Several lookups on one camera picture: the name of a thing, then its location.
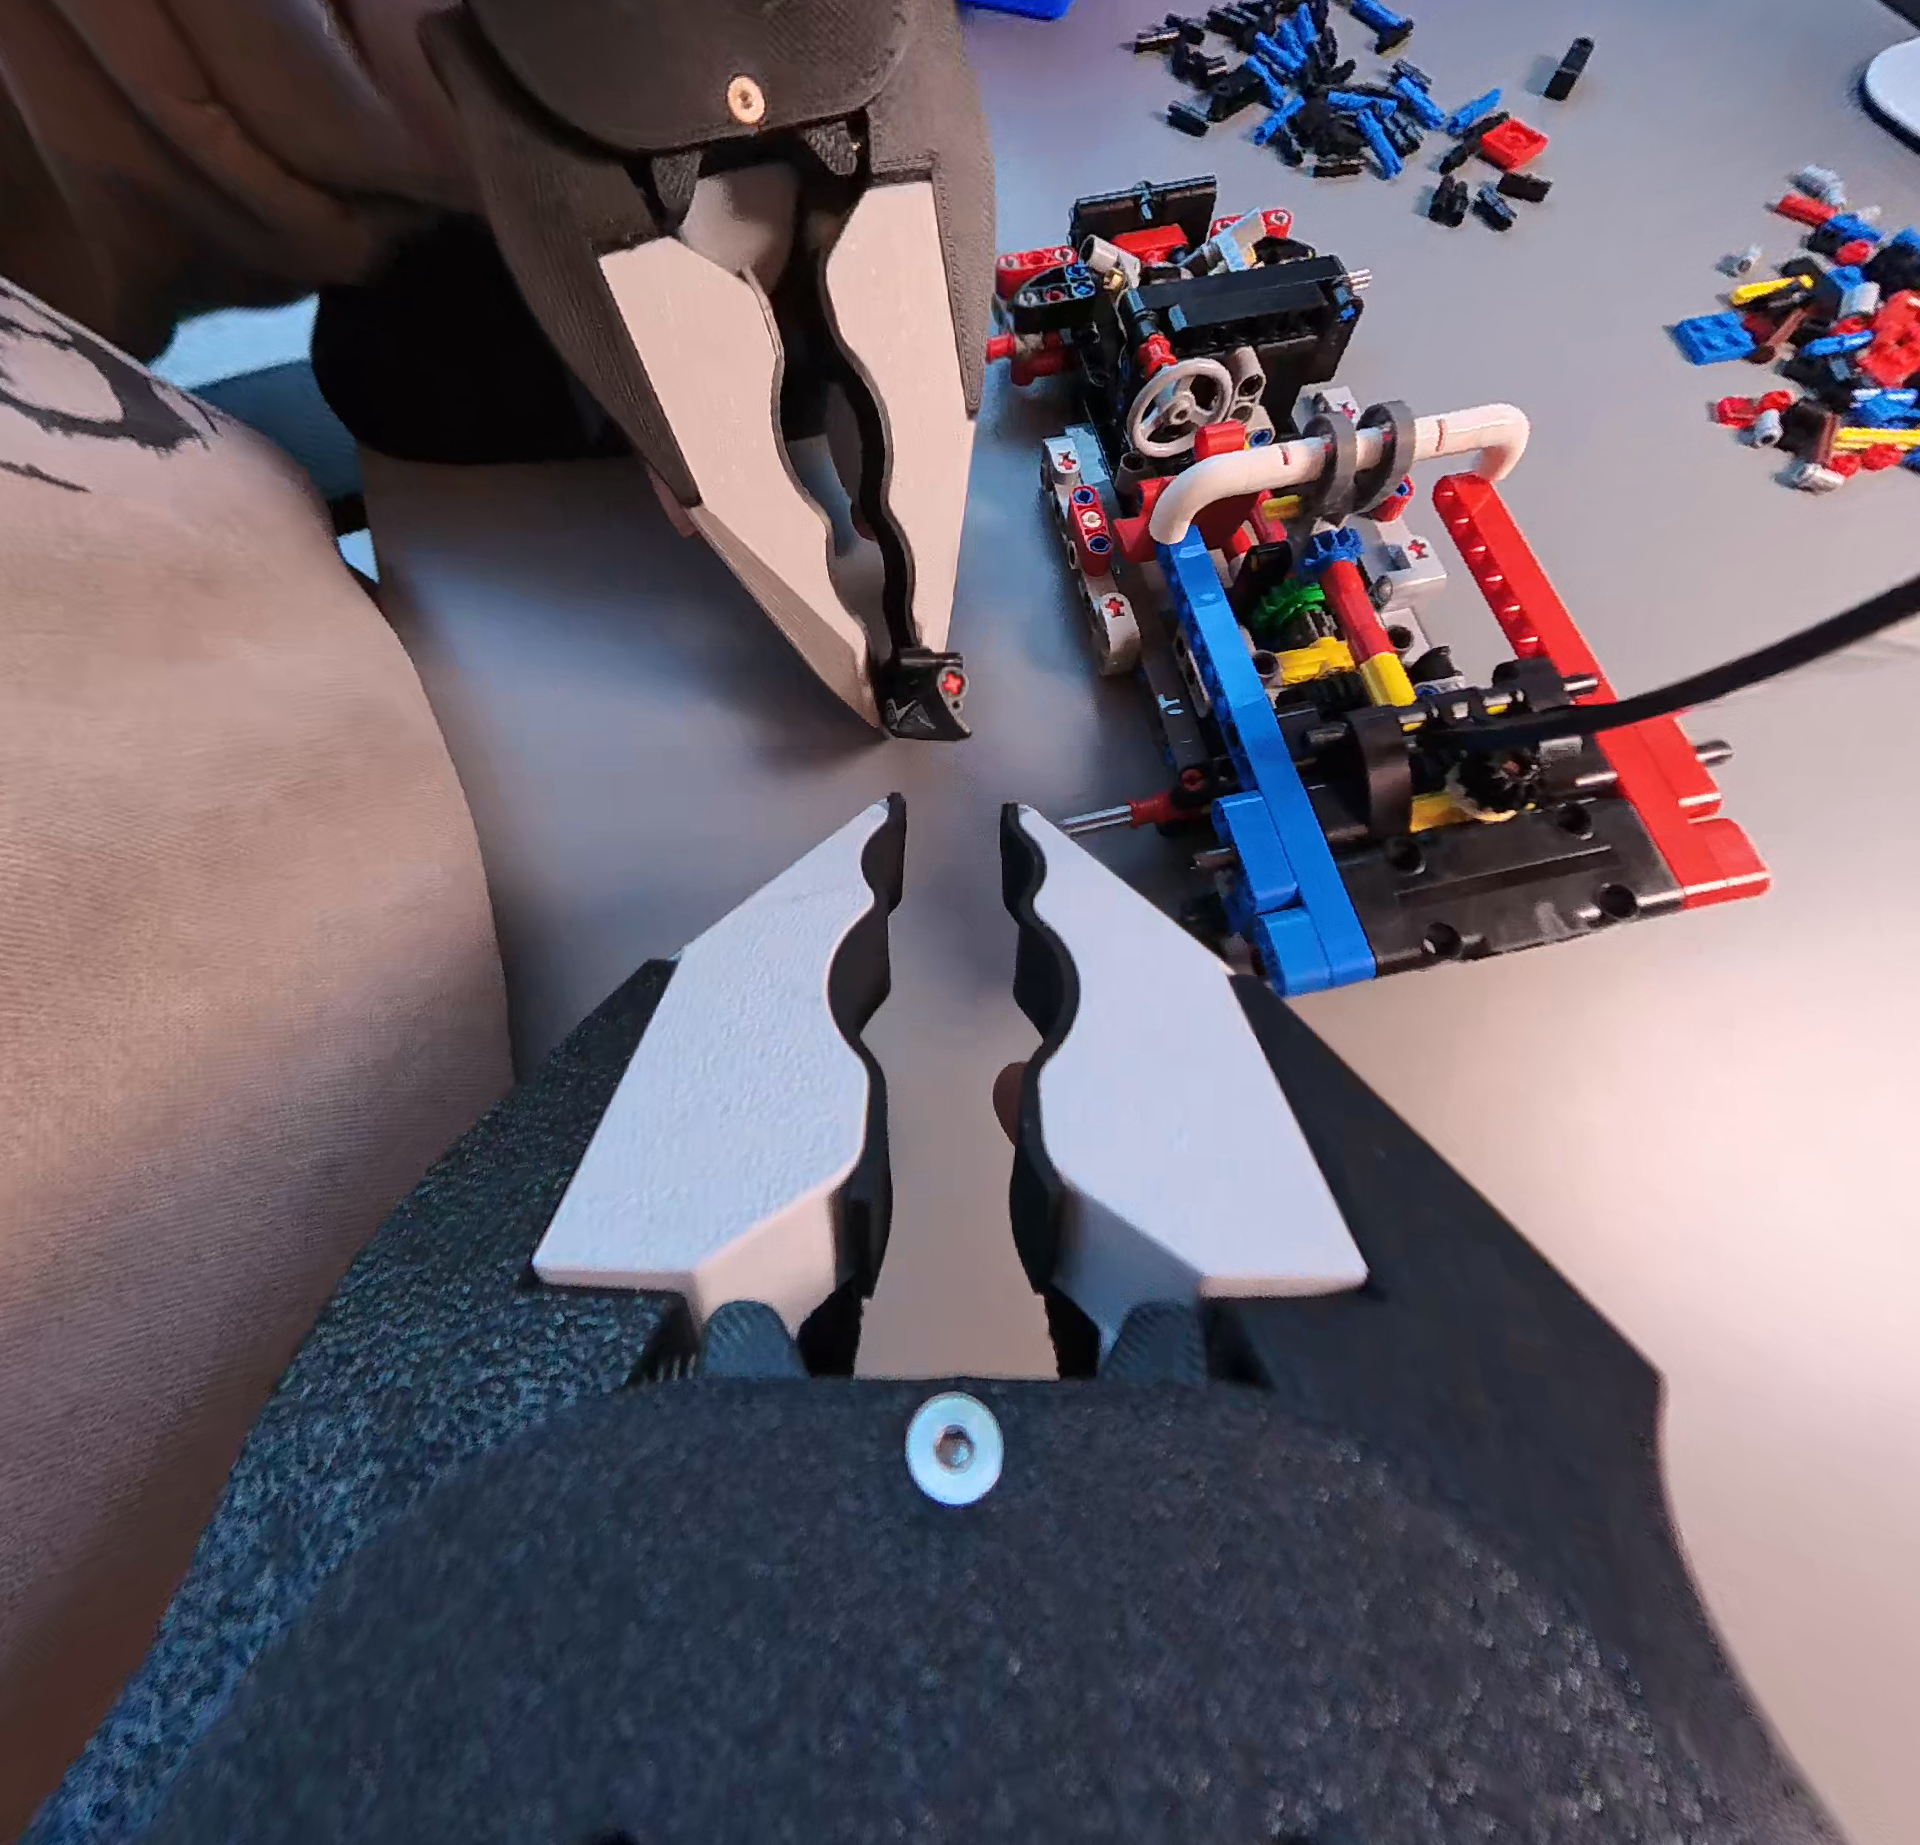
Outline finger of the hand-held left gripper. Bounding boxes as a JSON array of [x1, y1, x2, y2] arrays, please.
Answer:
[[800, 181, 979, 663], [602, 255, 894, 741]]

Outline small black lego assembly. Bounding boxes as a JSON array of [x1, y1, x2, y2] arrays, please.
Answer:
[[876, 645, 975, 747]]

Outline lego car chassis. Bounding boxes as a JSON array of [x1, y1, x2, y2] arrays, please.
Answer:
[[979, 181, 1772, 1000]]

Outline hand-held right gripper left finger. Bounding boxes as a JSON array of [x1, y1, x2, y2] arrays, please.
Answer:
[[528, 790, 908, 1342]]

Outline pile of colourful lego pieces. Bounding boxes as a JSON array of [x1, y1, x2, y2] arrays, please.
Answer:
[[1672, 168, 1920, 494]]

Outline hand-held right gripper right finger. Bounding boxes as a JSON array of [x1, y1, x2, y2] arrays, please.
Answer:
[[995, 800, 1374, 1373]]

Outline black wrist rest pad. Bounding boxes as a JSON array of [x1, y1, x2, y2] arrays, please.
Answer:
[[304, 221, 685, 474]]

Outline pile of black blue pins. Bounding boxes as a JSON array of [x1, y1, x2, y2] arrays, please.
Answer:
[[1131, 0, 1597, 236]]

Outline person's left forearm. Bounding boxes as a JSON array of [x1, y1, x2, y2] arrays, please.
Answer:
[[0, 0, 484, 364]]

